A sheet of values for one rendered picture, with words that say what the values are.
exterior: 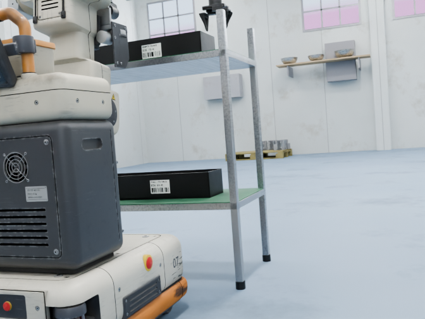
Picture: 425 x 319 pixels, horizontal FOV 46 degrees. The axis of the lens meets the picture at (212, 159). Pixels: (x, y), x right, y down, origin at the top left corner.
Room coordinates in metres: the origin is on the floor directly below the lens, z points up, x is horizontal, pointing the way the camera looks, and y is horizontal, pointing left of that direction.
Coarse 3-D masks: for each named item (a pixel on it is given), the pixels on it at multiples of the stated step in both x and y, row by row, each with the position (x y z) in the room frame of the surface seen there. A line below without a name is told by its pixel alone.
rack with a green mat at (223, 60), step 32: (224, 32) 1.94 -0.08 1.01; (128, 64) 2.10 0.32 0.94; (160, 64) 2.04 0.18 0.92; (192, 64) 2.11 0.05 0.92; (224, 64) 1.95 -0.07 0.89; (256, 64) 2.36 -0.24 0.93; (224, 96) 1.95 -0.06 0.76; (256, 96) 2.34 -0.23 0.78; (256, 128) 2.34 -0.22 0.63; (256, 160) 2.35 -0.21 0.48; (224, 192) 2.28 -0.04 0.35; (256, 192) 2.22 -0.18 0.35
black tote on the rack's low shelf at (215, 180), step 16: (128, 176) 2.27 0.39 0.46; (144, 176) 2.24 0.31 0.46; (160, 176) 2.21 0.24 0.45; (176, 176) 2.18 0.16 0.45; (192, 176) 2.16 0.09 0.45; (208, 176) 2.13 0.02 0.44; (128, 192) 2.27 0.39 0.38; (144, 192) 2.24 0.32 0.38; (160, 192) 2.21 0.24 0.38; (176, 192) 2.19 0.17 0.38; (192, 192) 2.16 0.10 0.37; (208, 192) 2.13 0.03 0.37
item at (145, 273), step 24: (144, 240) 1.68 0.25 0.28; (168, 240) 1.71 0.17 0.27; (96, 264) 1.40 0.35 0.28; (120, 264) 1.42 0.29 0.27; (144, 264) 1.51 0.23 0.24; (168, 264) 1.65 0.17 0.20; (24, 288) 1.25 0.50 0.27; (48, 288) 1.23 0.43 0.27; (72, 288) 1.22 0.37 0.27; (96, 288) 1.27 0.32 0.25; (120, 288) 1.37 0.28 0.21; (144, 288) 1.49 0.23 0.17; (168, 288) 1.65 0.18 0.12; (72, 312) 1.19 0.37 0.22; (96, 312) 1.28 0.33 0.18; (120, 312) 1.36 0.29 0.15; (144, 312) 1.48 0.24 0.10
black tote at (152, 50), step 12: (168, 36) 2.19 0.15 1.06; (180, 36) 2.17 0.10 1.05; (192, 36) 2.15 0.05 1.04; (204, 36) 2.18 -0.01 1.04; (108, 48) 2.30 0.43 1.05; (132, 48) 2.25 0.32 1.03; (144, 48) 2.23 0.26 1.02; (156, 48) 2.21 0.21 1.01; (168, 48) 2.19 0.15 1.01; (180, 48) 2.17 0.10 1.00; (192, 48) 2.15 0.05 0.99; (204, 48) 2.17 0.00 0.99; (96, 60) 2.32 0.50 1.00; (108, 60) 2.30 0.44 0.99; (132, 60) 2.25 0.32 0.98
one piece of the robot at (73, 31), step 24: (24, 0) 1.72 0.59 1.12; (48, 0) 1.68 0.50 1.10; (72, 0) 1.66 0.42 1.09; (96, 0) 1.72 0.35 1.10; (48, 24) 1.67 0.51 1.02; (72, 24) 1.66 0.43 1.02; (96, 24) 1.78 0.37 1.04; (72, 48) 1.70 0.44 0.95; (72, 72) 1.72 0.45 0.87; (96, 72) 1.70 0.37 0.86
